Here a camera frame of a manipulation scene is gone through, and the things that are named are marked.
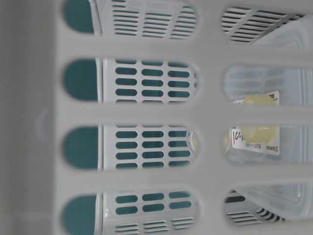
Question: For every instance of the white plastic shopping basket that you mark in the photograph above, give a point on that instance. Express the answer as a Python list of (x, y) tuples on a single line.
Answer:
[(36, 113)]

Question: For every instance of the packaged cellophane tape roll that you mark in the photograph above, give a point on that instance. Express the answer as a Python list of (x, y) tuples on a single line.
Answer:
[(264, 139)]

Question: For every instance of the clear plastic storage container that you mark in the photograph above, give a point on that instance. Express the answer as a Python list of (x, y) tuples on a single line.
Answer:
[(292, 201)]

